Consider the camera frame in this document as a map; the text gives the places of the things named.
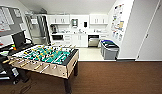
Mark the white two-door base cabinet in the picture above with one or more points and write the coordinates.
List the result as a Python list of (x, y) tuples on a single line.
[(79, 40)]

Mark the white kitchen drawer unit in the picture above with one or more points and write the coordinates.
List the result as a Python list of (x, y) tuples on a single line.
[(103, 36), (67, 39)]

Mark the blue-lid waste bin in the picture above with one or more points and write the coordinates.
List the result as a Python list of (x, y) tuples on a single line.
[(105, 41)]

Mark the grey paper towel dispenser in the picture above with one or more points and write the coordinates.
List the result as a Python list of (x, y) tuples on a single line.
[(74, 22)]

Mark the black built-in microwave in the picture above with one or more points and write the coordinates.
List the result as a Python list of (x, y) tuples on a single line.
[(57, 37)]

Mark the black-lid grey waste bin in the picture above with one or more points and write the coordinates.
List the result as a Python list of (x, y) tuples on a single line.
[(111, 53)]

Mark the black coffee maker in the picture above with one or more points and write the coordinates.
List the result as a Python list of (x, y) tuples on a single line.
[(53, 29)]

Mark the green wooden foosball table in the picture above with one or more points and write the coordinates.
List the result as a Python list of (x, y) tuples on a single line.
[(47, 55)]

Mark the brown notice sheet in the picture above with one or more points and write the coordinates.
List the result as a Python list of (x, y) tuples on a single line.
[(121, 24)]

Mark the stainless steel refrigerator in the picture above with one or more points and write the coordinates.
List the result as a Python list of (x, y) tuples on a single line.
[(38, 30)]

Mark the white room door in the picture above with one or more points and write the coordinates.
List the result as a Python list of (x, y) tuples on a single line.
[(153, 36)]

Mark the red and white calendar sheet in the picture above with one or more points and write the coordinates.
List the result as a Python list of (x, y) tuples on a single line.
[(2, 20)]

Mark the black wall soap dispenser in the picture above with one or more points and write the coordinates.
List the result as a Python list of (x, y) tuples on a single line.
[(85, 24)]

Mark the white wall cabinet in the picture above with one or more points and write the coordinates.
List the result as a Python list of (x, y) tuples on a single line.
[(58, 19), (98, 19)]

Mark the large printed wall poster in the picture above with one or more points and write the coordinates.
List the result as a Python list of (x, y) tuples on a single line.
[(117, 15)]

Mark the grey wall frame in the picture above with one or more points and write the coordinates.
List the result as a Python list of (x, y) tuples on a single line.
[(17, 23)]

